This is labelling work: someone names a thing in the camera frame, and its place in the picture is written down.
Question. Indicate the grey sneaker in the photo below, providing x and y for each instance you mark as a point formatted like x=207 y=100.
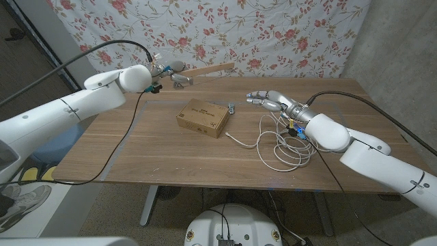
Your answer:
x=24 y=201

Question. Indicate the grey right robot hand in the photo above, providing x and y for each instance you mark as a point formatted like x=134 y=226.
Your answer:
x=280 y=99

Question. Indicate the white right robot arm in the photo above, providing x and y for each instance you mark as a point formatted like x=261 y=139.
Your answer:
x=375 y=160

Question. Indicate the wooden stick with metal bracket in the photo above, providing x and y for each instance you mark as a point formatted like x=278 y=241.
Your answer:
x=208 y=69

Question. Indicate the floral backdrop cloth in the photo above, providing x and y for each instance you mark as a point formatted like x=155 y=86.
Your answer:
x=205 y=20

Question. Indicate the white robot chest edge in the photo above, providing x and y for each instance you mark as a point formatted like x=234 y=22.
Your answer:
x=68 y=242

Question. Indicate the yellow and black shoe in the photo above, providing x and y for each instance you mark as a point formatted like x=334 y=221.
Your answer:
x=30 y=173

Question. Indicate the black round fan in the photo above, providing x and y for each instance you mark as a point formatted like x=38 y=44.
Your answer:
x=167 y=193

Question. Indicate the small silver toy car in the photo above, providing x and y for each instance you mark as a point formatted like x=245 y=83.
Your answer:
x=231 y=108

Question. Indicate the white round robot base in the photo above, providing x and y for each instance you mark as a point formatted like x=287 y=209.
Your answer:
x=252 y=222

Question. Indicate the brown cardboard box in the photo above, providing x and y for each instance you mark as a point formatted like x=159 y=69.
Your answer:
x=205 y=118

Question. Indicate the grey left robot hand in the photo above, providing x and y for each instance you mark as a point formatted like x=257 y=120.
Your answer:
x=170 y=65

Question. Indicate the white table leg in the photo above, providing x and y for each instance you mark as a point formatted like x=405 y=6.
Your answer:
x=324 y=215
x=149 y=205

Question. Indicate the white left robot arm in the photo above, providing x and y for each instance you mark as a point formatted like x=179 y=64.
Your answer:
x=68 y=109

